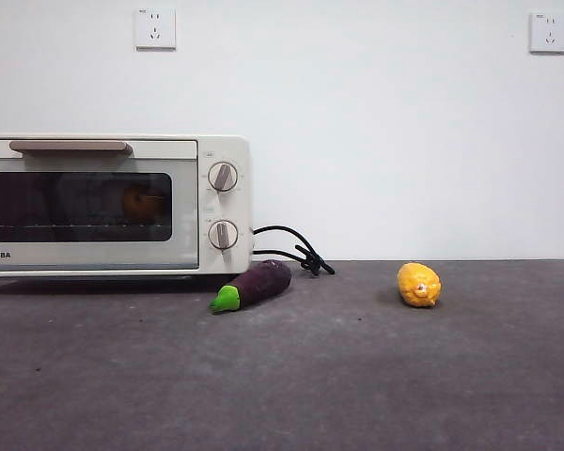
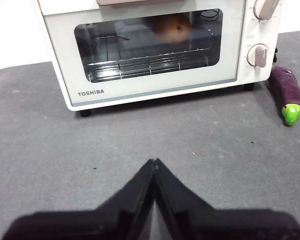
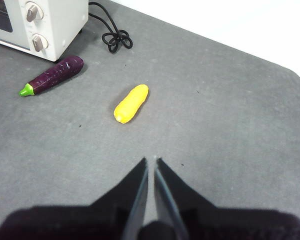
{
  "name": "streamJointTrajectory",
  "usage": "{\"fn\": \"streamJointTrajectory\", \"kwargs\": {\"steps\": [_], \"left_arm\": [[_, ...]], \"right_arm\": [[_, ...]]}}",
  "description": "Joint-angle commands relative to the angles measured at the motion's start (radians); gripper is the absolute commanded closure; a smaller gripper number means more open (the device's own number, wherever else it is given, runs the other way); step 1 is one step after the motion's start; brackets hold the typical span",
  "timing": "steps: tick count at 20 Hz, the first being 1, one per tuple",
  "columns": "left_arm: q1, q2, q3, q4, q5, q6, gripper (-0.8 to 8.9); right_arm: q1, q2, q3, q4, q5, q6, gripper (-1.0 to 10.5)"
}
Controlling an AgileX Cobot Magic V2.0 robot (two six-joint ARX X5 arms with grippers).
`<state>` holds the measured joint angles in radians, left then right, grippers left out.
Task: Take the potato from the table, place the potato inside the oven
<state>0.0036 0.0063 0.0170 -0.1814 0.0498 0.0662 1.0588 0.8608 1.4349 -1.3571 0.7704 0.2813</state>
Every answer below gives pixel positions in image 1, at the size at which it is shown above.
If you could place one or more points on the beige round oven knob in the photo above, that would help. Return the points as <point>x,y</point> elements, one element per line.
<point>223,177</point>
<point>223,234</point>

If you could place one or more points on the cream white toaster oven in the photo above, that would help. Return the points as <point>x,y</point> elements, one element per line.
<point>224,206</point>

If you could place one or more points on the purple toy eggplant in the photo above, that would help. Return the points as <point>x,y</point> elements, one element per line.
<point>262,284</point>

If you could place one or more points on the white wall socket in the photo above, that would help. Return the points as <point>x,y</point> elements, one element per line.
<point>155,29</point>
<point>548,33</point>

